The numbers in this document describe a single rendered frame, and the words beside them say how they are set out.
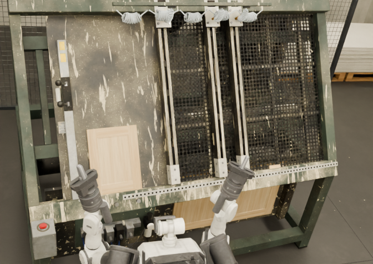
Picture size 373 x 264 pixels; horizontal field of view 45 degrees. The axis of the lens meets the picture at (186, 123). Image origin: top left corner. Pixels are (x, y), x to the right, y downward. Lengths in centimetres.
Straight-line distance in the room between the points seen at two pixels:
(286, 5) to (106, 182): 173
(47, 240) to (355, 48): 549
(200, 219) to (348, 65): 425
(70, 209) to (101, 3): 123
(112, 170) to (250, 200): 128
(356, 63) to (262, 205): 390
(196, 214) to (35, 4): 187
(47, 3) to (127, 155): 102
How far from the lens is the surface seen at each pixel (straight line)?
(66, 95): 275
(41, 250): 265
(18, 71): 274
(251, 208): 373
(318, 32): 352
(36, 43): 285
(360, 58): 719
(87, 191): 188
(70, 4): 278
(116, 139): 283
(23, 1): 276
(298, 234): 391
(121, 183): 286
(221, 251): 198
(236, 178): 202
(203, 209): 348
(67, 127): 275
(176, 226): 190
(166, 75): 289
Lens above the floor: 279
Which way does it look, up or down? 32 degrees down
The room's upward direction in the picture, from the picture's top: 8 degrees clockwise
